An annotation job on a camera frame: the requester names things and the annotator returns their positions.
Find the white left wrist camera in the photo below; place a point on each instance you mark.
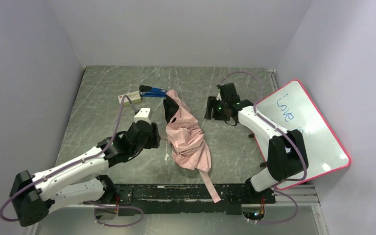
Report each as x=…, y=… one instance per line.
x=144, y=114

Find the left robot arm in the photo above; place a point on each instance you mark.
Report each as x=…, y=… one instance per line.
x=34, y=196

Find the small white box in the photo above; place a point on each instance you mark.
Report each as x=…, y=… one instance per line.
x=135, y=97

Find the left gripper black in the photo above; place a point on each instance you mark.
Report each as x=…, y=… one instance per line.
x=155, y=135

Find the red framed whiteboard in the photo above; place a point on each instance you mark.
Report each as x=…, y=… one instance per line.
x=291, y=107

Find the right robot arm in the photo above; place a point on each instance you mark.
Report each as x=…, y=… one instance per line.
x=286, y=158

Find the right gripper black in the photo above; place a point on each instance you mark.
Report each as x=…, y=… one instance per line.
x=211, y=108

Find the pink folding umbrella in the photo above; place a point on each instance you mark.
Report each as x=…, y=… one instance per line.
x=189, y=148

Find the blue black stapler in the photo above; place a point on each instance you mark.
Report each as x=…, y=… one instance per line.
x=148, y=91

